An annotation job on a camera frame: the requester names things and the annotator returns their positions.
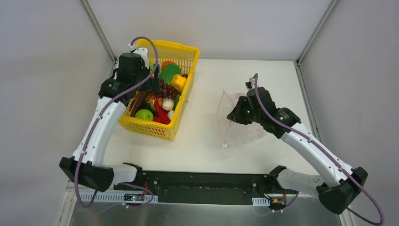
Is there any green apple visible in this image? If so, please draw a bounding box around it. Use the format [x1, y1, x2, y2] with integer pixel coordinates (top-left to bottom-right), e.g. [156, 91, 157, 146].
[135, 109, 154, 121]

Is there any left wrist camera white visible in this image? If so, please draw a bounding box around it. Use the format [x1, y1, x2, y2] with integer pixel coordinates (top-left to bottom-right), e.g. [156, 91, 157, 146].
[128, 44, 150, 68]

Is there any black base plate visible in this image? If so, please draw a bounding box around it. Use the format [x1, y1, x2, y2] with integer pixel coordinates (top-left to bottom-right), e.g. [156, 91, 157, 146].
[111, 171, 295, 210]

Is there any purple cable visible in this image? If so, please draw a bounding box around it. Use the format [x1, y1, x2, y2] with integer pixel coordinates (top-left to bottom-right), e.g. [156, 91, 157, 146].
[254, 73, 385, 226]
[73, 36, 160, 209]

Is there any clear zip top bag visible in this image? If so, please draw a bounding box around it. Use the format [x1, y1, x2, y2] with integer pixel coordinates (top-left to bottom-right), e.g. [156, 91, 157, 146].
[215, 91, 267, 149]

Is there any brown orange sweet potato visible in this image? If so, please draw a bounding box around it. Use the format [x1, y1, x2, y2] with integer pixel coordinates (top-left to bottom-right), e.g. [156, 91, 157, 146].
[129, 91, 147, 117]

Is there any green leafy bok choy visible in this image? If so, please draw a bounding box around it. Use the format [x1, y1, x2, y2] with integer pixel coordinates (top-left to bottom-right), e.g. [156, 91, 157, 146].
[160, 64, 181, 84]

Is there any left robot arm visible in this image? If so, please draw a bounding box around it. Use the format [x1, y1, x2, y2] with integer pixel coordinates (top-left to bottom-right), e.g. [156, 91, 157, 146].
[59, 47, 160, 192]

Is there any red tomato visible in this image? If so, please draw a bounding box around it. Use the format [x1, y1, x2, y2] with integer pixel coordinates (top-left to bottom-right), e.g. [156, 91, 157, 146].
[161, 60, 175, 70]

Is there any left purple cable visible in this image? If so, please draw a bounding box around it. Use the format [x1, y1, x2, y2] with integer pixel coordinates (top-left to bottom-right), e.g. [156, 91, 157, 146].
[73, 36, 160, 209]

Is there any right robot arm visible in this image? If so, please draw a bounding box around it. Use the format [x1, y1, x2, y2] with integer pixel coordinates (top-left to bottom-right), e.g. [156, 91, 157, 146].
[227, 87, 368, 214]

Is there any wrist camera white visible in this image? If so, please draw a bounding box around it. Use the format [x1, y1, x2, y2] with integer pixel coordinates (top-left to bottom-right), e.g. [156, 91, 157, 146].
[128, 44, 150, 68]
[245, 77, 255, 91]

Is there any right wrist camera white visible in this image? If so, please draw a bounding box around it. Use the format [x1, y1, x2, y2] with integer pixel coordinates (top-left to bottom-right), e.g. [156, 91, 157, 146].
[245, 77, 255, 91]

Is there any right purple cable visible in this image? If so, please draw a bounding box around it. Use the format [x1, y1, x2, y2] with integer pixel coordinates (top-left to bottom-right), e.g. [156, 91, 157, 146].
[254, 73, 385, 226]

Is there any yellow bell pepper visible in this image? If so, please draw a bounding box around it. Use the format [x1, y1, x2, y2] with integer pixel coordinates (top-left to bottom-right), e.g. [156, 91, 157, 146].
[170, 74, 187, 93]

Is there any yellow plastic basket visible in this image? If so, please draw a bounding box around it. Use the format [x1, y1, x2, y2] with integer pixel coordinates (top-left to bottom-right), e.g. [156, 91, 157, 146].
[119, 40, 200, 141]

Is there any dark purple grape bunch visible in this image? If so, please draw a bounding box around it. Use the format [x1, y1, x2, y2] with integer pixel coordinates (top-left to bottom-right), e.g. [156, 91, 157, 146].
[156, 79, 180, 100]

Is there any pineapple with green crown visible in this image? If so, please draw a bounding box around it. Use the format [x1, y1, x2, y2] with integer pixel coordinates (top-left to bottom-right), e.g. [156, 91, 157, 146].
[142, 92, 158, 116]

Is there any white mushroom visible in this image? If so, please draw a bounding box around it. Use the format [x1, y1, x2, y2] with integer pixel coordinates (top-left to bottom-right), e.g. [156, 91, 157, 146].
[162, 98, 175, 111]

